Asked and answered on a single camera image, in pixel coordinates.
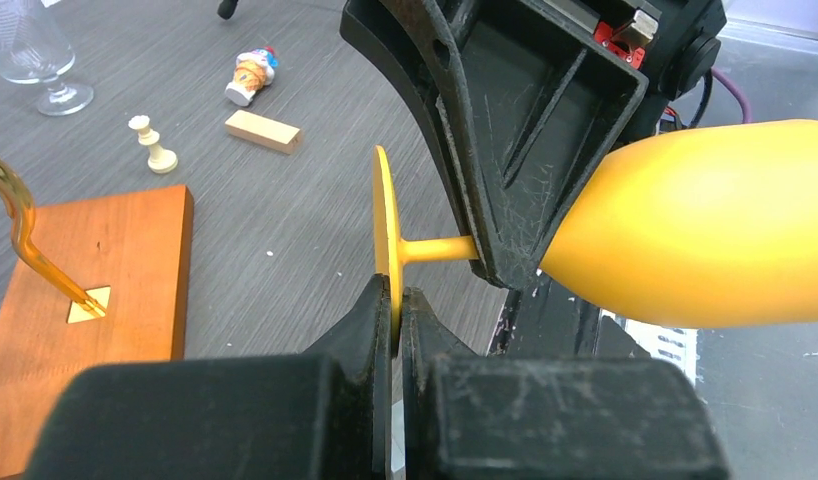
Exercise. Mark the gold wire wine glass rack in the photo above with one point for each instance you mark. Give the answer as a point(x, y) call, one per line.
point(102, 280)

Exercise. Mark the clear wine glass back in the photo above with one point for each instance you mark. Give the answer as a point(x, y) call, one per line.
point(34, 50)

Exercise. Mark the black perforated music stand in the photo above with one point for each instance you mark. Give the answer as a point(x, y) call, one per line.
point(227, 8)

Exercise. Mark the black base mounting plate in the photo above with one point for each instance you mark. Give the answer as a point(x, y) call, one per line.
point(545, 320)

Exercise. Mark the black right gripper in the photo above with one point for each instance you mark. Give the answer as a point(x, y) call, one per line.
point(518, 104)

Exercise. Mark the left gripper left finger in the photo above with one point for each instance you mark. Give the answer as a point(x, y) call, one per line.
point(323, 413)

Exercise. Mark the small wooden block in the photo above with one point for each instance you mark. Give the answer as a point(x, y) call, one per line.
point(264, 131)

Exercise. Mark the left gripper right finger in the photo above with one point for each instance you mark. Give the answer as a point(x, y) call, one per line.
point(473, 417)

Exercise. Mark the orange plastic wine glass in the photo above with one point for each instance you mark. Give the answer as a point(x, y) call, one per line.
point(703, 228)

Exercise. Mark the white chess pawn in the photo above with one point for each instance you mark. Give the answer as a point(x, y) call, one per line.
point(160, 159)

